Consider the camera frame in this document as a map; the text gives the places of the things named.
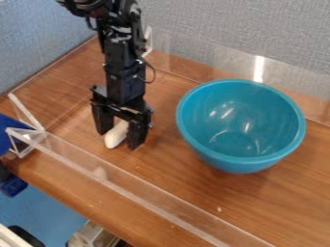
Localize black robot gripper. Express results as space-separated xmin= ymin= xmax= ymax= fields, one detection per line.
xmin=91 ymin=62 xmax=152 ymax=151

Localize white brown-capped toy mushroom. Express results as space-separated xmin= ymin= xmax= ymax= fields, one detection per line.
xmin=105 ymin=121 xmax=129 ymax=149

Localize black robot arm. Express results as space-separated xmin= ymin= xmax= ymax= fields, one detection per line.
xmin=57 ymin=0 xmax=156 ymax=150

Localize blue plastic bowl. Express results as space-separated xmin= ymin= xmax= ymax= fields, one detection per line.
xmin=176 ymin=79 xmax=308 ymax=174

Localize blue clamp at table edge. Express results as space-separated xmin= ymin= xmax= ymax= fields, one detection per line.
xmin=0 ymin=113 xmax=31 ymax=198

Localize black white object bottom-left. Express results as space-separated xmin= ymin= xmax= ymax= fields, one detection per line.
xmin=0 ymin=224 xmax=46 ymax=247

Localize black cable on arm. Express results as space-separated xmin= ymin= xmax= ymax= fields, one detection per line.
xmin=136 ymin=57 xmax=158 ymax=85

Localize clear acrylic barrier wall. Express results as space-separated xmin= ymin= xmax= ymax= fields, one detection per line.
xmin=0 ymin=31 xmax=330 ymax=247

